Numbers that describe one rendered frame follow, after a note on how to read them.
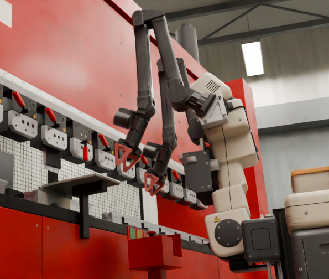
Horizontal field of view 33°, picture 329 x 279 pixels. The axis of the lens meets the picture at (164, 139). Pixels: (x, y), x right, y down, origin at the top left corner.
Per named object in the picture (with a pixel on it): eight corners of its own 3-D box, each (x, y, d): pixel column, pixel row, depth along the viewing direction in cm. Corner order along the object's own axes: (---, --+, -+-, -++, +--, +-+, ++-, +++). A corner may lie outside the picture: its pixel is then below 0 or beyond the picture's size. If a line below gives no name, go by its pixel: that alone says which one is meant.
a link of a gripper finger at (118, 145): (106, 160, 202) (116, 137, 204) (112, 165, 209) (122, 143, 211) (123, 166, 200) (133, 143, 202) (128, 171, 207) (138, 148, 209)
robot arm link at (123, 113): (149, 100, 208) (155, 108, 216) (122, 92, 212) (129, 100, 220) (137, 129, 206) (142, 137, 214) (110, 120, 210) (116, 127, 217)
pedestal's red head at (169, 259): (163, 264, 224) (160, 220, 230) (128, 269, 230) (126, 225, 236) (183, 268, 241) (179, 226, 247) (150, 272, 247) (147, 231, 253)
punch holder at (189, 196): (187, 200, 348) (184, 174, 354) (175, 202, 352) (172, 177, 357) (196, 203, 361) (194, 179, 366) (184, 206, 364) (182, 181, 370)
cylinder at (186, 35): (195, 71, 432) (190, 17, 447) (168, 78, 441) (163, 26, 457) (210, 84, 458) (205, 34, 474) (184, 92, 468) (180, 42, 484)
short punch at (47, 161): (46, 168, 231) (46, 146, 235) (42, 169, 232) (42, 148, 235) (61, 173, 240) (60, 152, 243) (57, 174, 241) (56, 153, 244)
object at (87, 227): (103, 234, 214) (101, 180, 221) (72, 239, 220) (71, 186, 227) (109, 235, 217) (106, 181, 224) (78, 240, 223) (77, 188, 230)
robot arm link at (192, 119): (182, 49, 260) (186, 58, 270) (154, 58, 262) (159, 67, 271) (206, 135, 244) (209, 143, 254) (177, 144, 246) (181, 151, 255)
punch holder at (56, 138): (45, 141, 229) (45, 104, 234) (29, 146, 232) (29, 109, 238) (67, 150, 242) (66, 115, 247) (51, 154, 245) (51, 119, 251)
